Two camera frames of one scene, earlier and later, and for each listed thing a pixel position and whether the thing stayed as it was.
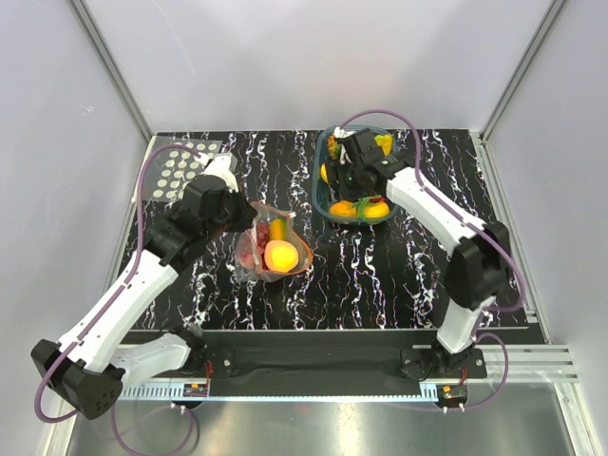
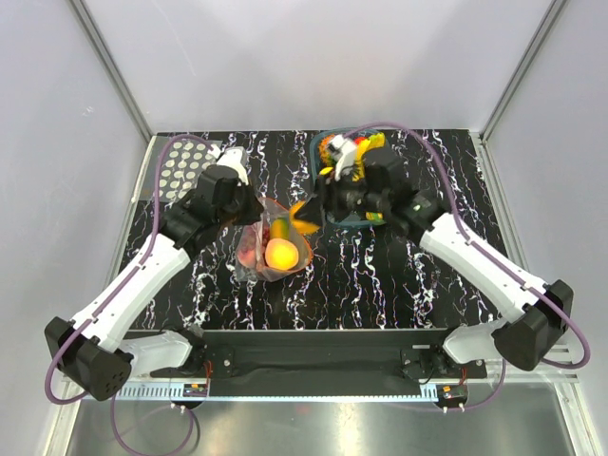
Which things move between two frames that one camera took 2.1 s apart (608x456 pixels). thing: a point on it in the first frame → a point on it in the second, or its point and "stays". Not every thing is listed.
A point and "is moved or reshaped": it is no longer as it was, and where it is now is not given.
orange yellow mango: [343, 208] is moved or reshaped
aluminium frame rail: [526, 364] stays
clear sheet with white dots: [169, 171] stays
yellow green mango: [277, 229] stays
